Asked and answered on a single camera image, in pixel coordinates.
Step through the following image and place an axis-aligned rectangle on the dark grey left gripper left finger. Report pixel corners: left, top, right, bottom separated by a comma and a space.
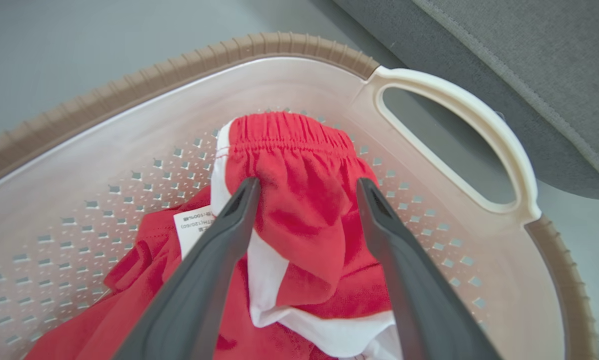
113, 176, 262, 360

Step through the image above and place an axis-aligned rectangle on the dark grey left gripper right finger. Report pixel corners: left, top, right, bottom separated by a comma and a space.
356, 177, 503, 360

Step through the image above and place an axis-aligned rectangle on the red and white jersey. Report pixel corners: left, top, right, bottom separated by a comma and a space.
24, 186, 340, 360

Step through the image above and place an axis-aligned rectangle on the plain red shirt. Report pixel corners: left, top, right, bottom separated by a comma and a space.
210, 111, 403, 360

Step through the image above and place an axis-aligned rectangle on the white perforated laundry basket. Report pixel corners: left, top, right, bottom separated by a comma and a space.
0, 32, 599, 360

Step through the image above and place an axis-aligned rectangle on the grey fabric sofa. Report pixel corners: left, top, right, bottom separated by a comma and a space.
332, 0, 599, 202

